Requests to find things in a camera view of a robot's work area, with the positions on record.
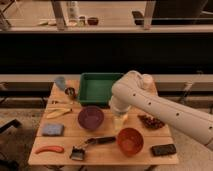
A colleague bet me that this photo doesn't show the purple bowl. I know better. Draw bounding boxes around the purple bowl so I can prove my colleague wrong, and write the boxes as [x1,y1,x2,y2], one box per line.
[78,106,104,131]

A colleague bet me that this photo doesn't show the white bottle on shelf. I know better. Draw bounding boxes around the white bottle on shelf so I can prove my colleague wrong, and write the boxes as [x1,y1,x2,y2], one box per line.
[66,1,79,26]

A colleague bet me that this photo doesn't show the dark metal can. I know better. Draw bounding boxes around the dark metal can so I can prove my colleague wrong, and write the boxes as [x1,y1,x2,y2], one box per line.
[65,87,76,100]

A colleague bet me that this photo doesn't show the green plastic tray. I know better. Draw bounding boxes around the green plastic tray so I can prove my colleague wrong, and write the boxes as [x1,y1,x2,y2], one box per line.
[78,73,123,106]

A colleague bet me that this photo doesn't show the black-handled scraper tool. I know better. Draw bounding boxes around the black-handled scraper tool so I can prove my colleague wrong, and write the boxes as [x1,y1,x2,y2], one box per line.
[70,136,116,161]

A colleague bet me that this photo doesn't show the yellow banana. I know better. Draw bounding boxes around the yellow banana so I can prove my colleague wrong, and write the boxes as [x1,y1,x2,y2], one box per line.
[46,108,71,119]

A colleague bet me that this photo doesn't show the small jar on shelf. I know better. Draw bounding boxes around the small jar on shelf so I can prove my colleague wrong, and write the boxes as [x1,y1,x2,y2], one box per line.
[79,16,86,26]

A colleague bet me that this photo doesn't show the bunch of dark grapes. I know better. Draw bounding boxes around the bunch of dark grapes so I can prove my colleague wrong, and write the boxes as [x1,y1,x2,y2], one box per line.
[138,115,165,130]

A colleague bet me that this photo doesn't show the yellow apple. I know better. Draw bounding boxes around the yellow apple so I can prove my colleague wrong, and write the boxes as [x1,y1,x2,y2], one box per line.
[122,114,128,122]

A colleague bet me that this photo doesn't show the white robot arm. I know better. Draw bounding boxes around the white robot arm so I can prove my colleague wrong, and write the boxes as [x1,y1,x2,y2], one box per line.
[109,71,213,151]

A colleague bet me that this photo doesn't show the blue sponge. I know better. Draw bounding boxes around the blue sponge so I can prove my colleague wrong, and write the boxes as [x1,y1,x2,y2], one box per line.
[42,124,64,136]

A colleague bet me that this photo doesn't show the black smartphone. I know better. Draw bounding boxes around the black smartphone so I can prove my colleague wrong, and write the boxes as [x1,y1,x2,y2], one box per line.
[151,144,176,156]

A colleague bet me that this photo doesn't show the light blue cup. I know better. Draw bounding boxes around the light blue cup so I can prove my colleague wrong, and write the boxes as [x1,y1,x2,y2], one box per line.
[54,76,66,91]

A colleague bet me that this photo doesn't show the red-orange bowl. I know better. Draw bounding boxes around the red-orange bowl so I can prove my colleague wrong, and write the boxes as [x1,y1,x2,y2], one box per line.
[116,127,144,157]

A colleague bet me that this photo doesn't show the dark red bowl on shelf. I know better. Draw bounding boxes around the dark red bowl on shelf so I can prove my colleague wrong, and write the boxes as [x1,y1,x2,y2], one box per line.
[87,17,99,26]

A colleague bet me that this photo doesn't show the white paper cup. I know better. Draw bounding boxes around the white paper cup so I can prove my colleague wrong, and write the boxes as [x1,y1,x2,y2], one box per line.
[142,74,153,90]

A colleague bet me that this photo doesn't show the orange carrot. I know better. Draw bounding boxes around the orange carrot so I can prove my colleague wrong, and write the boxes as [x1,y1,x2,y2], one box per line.
[35,146,64,154]

